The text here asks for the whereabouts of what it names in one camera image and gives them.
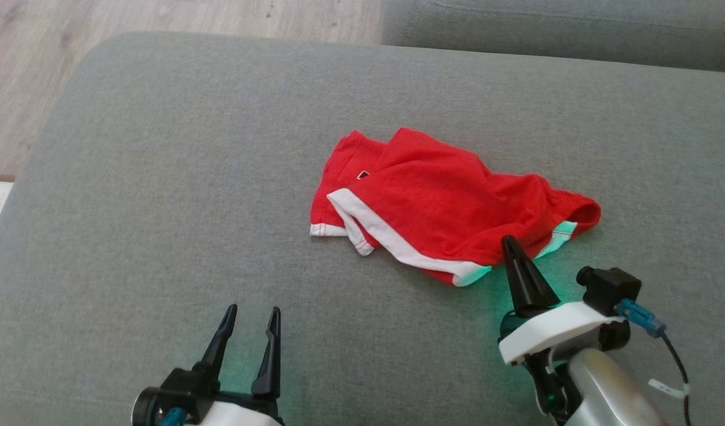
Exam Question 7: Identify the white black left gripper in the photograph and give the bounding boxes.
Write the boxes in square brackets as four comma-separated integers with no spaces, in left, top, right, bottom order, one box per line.
[172,304,285,426]

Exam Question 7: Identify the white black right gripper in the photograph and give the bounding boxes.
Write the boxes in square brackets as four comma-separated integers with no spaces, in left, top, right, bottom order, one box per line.
[499,236,629,418]

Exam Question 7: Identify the red shorts with white trim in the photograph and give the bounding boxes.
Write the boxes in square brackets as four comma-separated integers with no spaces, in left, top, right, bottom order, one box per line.
[309,127,602,288]

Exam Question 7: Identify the large grey sofa seat cushion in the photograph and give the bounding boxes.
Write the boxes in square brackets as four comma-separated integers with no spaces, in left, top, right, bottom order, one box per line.
[0,31,725,426]

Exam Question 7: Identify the right camera cable blue plug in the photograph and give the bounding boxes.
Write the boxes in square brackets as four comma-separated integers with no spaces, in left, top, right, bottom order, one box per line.
[617,299,692,426]

